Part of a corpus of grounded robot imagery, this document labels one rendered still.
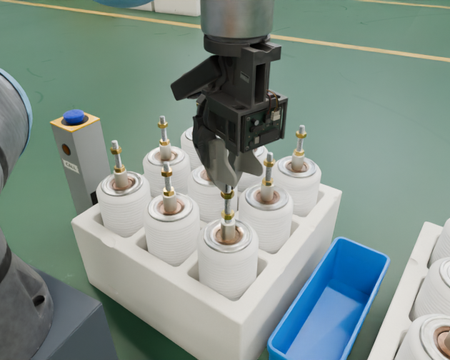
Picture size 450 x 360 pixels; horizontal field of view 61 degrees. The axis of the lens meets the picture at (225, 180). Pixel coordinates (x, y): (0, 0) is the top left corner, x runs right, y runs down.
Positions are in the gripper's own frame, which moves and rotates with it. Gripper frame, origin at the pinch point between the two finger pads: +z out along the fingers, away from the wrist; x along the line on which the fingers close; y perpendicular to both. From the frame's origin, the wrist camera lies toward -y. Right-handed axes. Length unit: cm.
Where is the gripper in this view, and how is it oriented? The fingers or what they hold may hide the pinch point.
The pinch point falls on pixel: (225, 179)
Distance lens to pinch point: 53.2
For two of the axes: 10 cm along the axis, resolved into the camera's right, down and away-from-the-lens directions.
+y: 5.8, 4.6, -6.6
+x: 8.1, -3.3, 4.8
